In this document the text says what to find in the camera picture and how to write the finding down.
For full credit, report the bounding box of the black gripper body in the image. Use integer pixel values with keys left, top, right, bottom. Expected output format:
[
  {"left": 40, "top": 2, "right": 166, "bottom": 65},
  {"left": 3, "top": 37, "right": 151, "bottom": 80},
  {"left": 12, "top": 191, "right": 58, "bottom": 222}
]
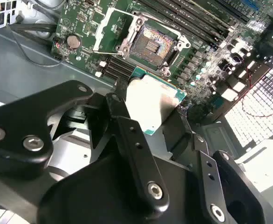
[{"left": 37, "top": 149, "right": 206, "bottom": 224}]

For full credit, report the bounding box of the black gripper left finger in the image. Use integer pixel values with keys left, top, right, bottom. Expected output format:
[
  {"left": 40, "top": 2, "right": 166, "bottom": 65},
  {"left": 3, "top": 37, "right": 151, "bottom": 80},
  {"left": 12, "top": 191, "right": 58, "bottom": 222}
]
[{"left": 0, "top": 78, "right": 170, "bottom": 214}]

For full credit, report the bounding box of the metal socket cover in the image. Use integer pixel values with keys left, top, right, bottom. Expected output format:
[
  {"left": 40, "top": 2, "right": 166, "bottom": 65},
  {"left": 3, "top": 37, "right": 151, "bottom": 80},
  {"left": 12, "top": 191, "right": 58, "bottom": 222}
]
[{"left": 92, "top": 7, "right": 142, "bottom": 56}]

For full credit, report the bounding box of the silver green CPU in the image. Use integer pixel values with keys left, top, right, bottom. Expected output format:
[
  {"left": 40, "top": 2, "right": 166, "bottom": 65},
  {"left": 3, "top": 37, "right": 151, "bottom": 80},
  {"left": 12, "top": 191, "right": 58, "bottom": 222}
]
[{"left": 124, "top": 66, "right": 188, "bottom": 136}]

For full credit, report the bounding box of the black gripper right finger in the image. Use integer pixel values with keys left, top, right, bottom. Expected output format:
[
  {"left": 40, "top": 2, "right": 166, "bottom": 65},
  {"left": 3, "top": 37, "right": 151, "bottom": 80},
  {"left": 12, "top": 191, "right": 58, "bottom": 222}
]
[{"left": 162, "top": 108, "right": 266, "bottom": 224}]

